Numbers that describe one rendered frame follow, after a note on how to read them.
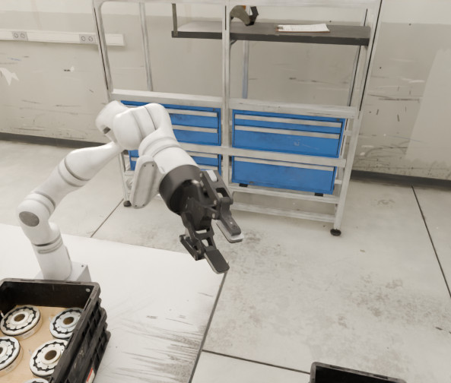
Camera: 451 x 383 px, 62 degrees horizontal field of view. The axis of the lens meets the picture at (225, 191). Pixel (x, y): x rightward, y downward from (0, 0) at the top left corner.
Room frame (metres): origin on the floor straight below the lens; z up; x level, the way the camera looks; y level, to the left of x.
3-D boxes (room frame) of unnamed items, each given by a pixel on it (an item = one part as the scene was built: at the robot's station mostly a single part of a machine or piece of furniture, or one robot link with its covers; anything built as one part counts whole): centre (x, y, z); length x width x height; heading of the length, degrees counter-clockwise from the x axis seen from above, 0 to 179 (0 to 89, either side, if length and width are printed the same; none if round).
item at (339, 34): (2.56, -0.30, 1.32); 1.20 x 0.45 x 0.06; 77
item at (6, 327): (0.71, 0.58, 0.86); 0.10 x 0.10 x 0.01
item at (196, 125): (2.49, 0.38, 0.60); 0.72 x 0.03 x 0.56; 77
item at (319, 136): (2.30, -0.40, 0.60); 0.72 x 0.03 x 0.56; 77
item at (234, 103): (2.42, -0.01, 0.91); 1.70 x 0.10 x 0.05; 77
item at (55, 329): (0.70, 0.44, 0.86); 0.10 x 0.10 x 0.01
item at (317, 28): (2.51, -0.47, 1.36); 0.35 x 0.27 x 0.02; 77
